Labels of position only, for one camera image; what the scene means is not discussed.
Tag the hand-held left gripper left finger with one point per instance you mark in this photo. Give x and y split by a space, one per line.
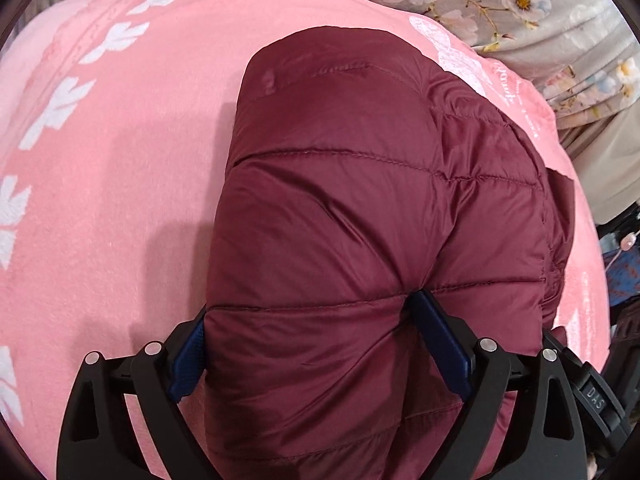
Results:
187 360

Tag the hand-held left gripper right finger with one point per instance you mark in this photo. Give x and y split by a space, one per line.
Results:
445 340

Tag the maroon puffer jacket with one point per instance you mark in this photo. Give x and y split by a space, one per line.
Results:
350 210

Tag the blue cloth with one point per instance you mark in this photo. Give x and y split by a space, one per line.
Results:
622 272

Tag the pink fleece blanket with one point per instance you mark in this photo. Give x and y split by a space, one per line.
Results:
125 185

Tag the beige cloth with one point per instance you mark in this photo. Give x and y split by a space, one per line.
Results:
605 160

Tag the grey floral blanket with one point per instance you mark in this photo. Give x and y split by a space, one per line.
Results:
550 25

